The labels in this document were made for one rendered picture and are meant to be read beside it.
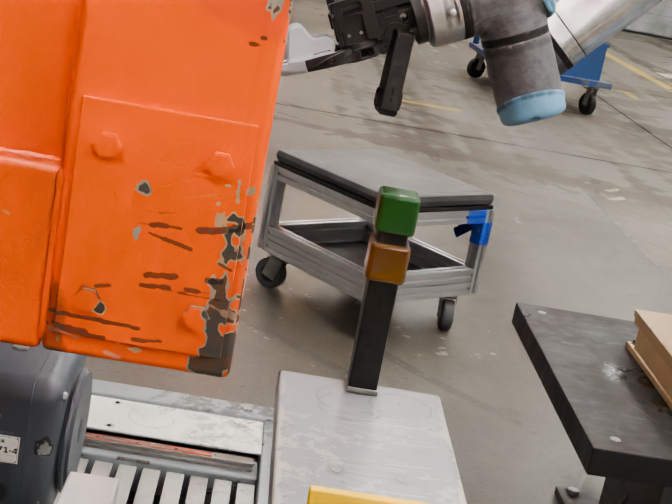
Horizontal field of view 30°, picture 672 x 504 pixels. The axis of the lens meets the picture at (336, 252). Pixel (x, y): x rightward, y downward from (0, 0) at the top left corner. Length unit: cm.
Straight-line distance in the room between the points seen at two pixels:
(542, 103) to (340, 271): 119
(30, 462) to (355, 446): 36
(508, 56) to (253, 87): 71
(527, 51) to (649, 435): 55
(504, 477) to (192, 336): 129
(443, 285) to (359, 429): 168
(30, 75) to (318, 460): 41
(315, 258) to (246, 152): 183
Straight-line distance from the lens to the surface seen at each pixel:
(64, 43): 103
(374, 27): 163
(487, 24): 166
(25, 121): 105
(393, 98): 166
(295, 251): 288
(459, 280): 290
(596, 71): 712
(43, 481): 135
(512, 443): 242
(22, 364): 135
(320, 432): 117
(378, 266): 123
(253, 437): 203
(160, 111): 100
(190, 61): 100
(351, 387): 127
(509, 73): 166
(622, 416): 183
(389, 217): 122
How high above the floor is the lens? 93
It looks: 16 degrees down
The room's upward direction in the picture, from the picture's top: 11 degrees clockwise
